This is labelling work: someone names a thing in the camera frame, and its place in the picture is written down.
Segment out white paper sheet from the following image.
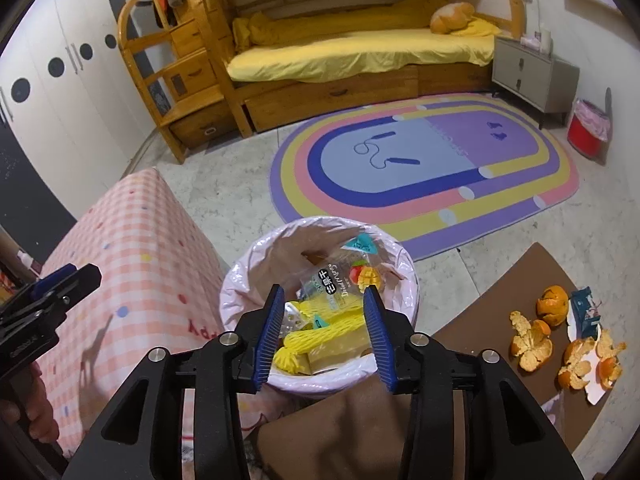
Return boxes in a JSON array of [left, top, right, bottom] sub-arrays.
[[565, 310, 626, 406]]

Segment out clear dried fruit packet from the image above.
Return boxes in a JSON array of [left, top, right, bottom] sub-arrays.
[[300, 232, 401, 311]]

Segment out bread-shaped plush pillow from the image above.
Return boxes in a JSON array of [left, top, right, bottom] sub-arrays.
[[430, 1, 476, 35]]

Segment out large tangerine peel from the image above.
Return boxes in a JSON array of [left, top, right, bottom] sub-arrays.
[[557, 340, 598, 391], [595, 330, 627, 391]]

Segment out white wardrobe with dark dots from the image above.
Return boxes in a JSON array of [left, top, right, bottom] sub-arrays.
[[0, 0, 156, 261]]

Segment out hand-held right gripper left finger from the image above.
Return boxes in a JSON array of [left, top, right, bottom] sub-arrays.
[[62, 284, 286, 480]]

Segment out yellow bed sheet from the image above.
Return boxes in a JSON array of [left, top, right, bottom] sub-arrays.
[[225, 27, 501, 83]]

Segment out pink checked tablecloth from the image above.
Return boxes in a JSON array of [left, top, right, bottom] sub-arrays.
[[37, 167, 281, 461]]

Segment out wooden stair drawers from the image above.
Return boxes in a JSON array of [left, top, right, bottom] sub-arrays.
[[117, 0, 241, 163]]

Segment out blue snack wrapper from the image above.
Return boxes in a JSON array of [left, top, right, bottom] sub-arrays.
[[565, 286, 603, 341]]

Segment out grey nightstand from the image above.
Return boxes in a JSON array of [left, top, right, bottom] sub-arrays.
[[491, 36, 581, 128]]

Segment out colourful oval rug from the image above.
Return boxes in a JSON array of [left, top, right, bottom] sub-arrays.
[[269, 92, 581, 262]]

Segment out yellow foam fruit net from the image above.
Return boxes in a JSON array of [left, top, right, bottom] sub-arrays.
[[272, 300, 366, 376]]

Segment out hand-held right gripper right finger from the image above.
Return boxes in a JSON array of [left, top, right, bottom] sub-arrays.
[[362, 286, 586, 480]]

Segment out trash bin with pink bag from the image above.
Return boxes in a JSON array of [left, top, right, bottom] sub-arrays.
[[220, 216, 418, 401]]

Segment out wooden bunk bed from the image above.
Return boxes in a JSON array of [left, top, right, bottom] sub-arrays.
[[182, 0, 526, 138]]

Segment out red trash bin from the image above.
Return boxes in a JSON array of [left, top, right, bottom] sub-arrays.
[[566, 99, 611, 157]]

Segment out yellow blanket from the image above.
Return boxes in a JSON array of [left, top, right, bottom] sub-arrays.
[[232, 0, 501, 48]]

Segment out person's left hand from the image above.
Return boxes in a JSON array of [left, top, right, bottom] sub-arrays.
[[0, 362, 61, 443]]

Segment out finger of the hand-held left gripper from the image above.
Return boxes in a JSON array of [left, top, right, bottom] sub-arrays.
[[0, 265, 78, 311], [0, 262, 103, 333]]

